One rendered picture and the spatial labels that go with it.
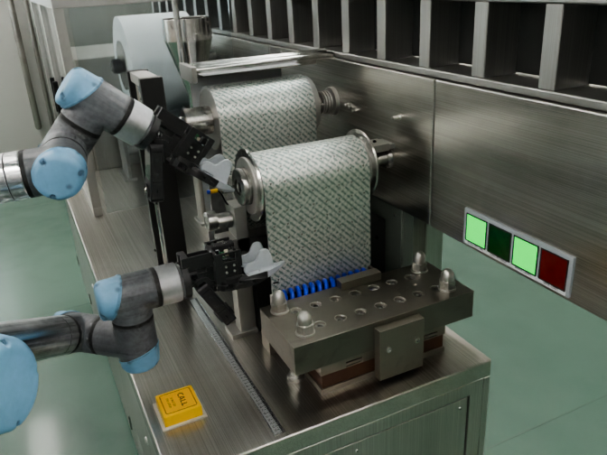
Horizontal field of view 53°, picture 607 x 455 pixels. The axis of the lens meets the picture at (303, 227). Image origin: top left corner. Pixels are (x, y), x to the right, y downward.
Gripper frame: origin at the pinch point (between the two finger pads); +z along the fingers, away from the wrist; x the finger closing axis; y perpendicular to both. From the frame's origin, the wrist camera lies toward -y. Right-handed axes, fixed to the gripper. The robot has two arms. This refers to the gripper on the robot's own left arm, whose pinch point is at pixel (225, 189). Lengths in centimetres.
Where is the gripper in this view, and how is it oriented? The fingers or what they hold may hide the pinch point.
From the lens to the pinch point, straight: 121.9
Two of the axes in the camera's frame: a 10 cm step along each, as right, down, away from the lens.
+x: -4.4, -3.3, 8.4
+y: 5.3, -8.4, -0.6
